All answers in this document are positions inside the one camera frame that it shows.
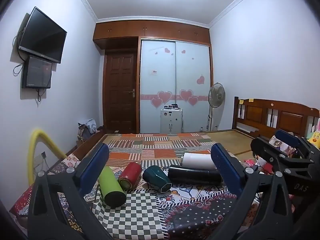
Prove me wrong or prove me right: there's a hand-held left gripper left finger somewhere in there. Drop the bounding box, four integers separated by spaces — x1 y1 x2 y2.
27 142 118 240

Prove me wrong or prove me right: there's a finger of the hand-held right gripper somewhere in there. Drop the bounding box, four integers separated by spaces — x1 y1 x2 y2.
251 137 315 173
276 129 318 159

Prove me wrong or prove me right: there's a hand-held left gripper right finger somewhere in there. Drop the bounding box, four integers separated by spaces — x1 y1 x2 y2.
211 142 293 240

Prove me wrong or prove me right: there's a dark teal cup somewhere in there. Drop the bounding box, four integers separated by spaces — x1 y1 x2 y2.
142 165 172 193

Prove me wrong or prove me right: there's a green cup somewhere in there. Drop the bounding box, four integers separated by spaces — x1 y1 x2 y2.
98 166 127 208

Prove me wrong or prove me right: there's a white cup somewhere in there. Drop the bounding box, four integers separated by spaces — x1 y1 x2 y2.
181 152 216 170

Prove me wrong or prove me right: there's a black cup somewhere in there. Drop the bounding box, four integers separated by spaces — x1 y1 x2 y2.
167 165 223 186

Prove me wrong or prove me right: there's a red cup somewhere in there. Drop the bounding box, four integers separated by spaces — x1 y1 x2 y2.
118 162 143 191

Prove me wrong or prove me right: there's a printed snack packet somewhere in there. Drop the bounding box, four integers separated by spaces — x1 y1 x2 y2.
268 135 298 157

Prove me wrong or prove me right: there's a red packet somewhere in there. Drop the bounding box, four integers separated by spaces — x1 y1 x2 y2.
244 158 274 176

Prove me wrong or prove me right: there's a wooden bed headboard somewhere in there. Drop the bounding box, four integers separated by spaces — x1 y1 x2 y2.
232 96 320 140

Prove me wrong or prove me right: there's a yellow plush toy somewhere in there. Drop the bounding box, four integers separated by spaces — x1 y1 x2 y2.
306 117 320 151

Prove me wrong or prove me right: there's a bamboo sleeping mat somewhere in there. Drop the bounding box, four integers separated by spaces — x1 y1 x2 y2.
205 129 256 166

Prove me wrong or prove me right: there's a pile of clothes and bags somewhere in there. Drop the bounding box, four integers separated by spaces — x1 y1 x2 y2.
77 118 97 141

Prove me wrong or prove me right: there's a floral patterned bedsheet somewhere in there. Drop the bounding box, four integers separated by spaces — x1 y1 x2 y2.
9 152 260 240

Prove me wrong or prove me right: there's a white power strip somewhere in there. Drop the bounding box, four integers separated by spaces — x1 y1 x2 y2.
34 151 47 166

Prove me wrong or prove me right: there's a patchwork striped blanket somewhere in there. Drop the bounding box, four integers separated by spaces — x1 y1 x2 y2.
104 133 213 168

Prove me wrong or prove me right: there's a checkered cloth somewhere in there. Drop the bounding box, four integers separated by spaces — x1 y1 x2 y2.
92 186 168 240

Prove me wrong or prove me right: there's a yellow foam tube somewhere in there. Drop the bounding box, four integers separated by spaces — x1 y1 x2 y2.
27 128 68 186

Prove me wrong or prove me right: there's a white standing fan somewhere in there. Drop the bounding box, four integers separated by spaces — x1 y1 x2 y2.
206 82 226 132

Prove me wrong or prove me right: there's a white boxy appliance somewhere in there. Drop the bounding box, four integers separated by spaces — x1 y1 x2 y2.
160 103 184 134

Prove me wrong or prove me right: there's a brown wooden door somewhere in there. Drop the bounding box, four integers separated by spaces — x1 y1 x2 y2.
103 52 138 134

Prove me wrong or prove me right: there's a wooden wardrobe with heart stickers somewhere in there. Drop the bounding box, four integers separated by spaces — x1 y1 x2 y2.
93 20 213 134

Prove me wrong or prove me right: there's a wooden bed frame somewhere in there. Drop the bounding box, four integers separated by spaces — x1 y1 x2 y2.
49 132 110 173

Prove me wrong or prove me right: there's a small black wall monitor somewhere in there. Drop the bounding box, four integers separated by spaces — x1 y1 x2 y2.
21 55 53 89

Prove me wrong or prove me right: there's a black wall cable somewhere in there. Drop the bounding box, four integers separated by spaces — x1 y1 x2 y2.
13 29 28 76

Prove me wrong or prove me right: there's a wall-mounted black television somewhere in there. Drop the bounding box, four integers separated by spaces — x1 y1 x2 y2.
18 6 68 64

